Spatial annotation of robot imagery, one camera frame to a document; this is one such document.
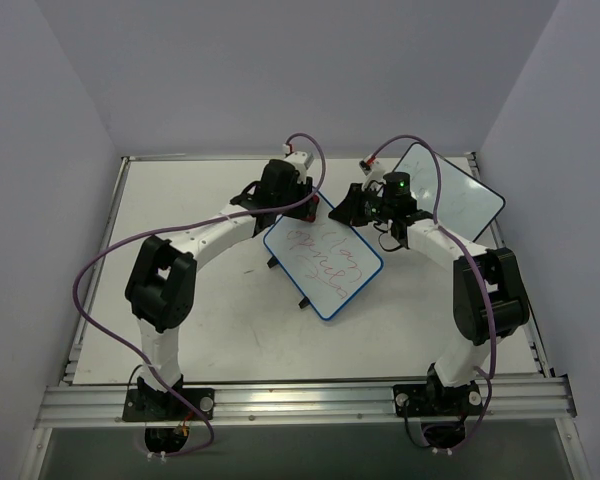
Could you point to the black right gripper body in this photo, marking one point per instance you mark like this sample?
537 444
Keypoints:
359 204

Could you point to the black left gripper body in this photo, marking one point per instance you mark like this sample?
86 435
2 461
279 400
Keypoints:
292 201

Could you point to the blue-framed whiteboard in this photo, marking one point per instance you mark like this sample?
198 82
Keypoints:
328 262

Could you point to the red heart-shaped eraser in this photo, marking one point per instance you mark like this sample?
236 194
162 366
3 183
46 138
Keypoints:
310 209

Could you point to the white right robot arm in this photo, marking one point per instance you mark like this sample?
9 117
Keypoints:
489 300

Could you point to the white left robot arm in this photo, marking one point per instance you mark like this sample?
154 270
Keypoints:
161 286

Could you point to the black-framed whiteboard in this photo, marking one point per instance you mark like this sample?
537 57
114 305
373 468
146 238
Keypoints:
466 206

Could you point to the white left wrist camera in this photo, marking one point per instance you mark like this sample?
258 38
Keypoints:
301 160

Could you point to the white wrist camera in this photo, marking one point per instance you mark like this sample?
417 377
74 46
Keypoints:
373 171
301 160

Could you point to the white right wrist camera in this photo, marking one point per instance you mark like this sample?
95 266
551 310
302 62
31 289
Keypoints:
373 171

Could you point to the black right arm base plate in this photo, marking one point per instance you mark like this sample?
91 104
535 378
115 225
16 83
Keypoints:
430 400

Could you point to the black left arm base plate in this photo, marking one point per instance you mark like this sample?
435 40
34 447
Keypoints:
142 406

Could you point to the aluminium front rail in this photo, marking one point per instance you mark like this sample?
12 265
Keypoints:
372 402

